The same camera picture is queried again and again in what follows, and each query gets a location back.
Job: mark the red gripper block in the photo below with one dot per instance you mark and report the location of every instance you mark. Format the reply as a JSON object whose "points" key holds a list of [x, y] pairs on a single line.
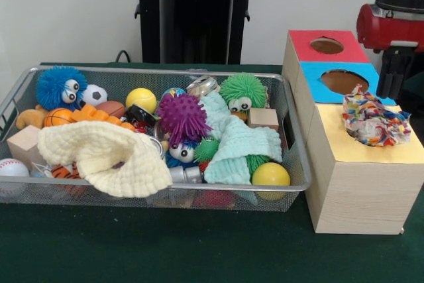
{"points": [[391, 31]]}

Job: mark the multicolour knotted rag cloth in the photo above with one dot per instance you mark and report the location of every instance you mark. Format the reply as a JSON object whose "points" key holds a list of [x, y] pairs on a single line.
{"points": [[374, 120]]}

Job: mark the mint green knitted cloth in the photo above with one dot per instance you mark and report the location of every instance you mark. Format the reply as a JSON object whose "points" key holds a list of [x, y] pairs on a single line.
{"points": [[238, 137]]}

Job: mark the cream knitted cloth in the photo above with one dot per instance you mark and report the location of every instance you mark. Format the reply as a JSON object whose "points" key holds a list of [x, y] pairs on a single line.
{"points": [[99, 147]]}

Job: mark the wooden box with three holes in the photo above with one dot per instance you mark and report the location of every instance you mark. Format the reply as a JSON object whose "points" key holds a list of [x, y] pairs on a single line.
{"points": [[364, 197]]}

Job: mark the shallow silver mesh bin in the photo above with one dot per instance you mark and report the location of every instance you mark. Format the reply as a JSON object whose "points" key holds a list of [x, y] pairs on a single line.
{"points": [[232, 198]]}

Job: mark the dark green side table cloth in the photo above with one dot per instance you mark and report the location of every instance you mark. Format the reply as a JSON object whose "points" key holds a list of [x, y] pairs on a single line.
{"points": [[415, 94]]}

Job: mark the small wooden cube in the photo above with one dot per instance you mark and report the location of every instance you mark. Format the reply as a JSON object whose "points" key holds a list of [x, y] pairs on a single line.
{"points": [[263, 118]]}

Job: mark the green spiky ball with eyes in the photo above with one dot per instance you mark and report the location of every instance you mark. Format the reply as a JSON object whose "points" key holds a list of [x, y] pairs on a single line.
{"points": [[242, 87]]}

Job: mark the yellow plastic ball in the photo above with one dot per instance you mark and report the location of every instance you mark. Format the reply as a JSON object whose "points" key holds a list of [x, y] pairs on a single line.
{"points": [[270, 173]]}

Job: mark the purple spiky rubber ball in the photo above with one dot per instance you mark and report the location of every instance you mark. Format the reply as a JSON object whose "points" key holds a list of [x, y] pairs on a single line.
{"points": [[183, 117]]}

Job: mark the yellow tennis ball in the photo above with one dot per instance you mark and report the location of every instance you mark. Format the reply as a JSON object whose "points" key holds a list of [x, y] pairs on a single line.
{"points": [[140, 100]]}

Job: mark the small soccer ball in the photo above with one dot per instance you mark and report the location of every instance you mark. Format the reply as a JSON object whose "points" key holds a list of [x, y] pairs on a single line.
{"points": [[96, 94]]}

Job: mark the blue spiky rubber ball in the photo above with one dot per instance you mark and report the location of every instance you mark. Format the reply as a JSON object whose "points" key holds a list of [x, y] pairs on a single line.
{"points": [[53, 84]]}

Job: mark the white baseball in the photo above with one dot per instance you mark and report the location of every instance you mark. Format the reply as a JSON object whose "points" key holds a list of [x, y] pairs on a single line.
{"points": [[11, 168]]}

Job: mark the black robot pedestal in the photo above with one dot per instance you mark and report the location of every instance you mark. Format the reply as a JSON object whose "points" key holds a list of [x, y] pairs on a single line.
{"points": [[198, 14]]}

